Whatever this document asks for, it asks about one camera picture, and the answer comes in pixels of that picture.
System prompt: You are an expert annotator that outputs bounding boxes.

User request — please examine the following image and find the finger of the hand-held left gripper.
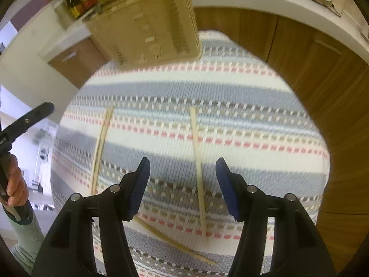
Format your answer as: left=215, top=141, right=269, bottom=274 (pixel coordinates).
left=0, top=102, right=55, bottom=157

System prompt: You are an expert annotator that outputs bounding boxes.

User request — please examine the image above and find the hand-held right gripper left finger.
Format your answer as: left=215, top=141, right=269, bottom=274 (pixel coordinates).
left=31, top=157, right=152, bottom=277

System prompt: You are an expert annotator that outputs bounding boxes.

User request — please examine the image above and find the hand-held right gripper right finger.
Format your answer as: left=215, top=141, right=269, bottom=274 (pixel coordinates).
left=216, top=157, right=336, bottom=277

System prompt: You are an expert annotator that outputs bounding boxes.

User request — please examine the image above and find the wooden chopstick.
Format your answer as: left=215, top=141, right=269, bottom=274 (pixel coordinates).
left=190, top=107, right=208, bottom=243
left=91, top=107, right=114, bottom=195
left=133, top=216, right=218, bottom=265

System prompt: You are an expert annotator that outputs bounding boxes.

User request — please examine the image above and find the yellow plastic utensil basket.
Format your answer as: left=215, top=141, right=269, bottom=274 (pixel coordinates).
left=82, top=0, right=202, bottom=70

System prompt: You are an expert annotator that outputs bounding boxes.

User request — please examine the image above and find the person's left hand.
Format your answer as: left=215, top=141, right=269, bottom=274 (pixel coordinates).
left=6, top=154, right=29, bottom=207

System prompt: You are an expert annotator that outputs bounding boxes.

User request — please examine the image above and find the striped woven tablecloth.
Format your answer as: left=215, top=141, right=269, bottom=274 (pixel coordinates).
left=50, top=30, right=330, bottom=277

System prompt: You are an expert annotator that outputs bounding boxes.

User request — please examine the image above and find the white canister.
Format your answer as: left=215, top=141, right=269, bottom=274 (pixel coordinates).
left=54, top=0, right=73, bottom=30

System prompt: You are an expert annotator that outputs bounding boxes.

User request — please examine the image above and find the black power cable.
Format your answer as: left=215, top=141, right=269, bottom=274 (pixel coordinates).
left=303, top=0, right=344, bottom=15

